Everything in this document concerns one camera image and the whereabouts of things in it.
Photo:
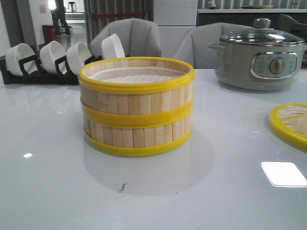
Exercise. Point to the woven bamboo steamer lid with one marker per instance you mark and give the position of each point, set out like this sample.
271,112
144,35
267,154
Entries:
289,122

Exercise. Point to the bamboo steamer tier yellow rims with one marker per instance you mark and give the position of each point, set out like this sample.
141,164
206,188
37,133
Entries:
137,142

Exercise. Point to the grey chair right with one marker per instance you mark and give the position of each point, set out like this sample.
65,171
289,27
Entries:
194,46

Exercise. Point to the grey chair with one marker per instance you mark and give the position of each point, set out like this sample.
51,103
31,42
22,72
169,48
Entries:
194,46
139,38

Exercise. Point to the grey chair left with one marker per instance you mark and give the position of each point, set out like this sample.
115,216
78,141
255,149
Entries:
139,38

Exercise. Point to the white ceramic bowl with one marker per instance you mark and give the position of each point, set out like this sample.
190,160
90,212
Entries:
14,55
77,54
49,53
112,47

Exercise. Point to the green electric cooking pot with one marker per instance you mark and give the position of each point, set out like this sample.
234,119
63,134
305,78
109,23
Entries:
256,67

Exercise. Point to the black bowl rack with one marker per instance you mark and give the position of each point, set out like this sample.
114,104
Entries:
34,73

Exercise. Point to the red bin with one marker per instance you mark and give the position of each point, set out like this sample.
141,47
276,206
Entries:
49,33

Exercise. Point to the glass pot lid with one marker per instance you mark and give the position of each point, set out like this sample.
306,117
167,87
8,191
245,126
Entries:
261,34

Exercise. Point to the person in background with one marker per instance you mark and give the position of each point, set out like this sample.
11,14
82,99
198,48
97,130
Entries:
58,14

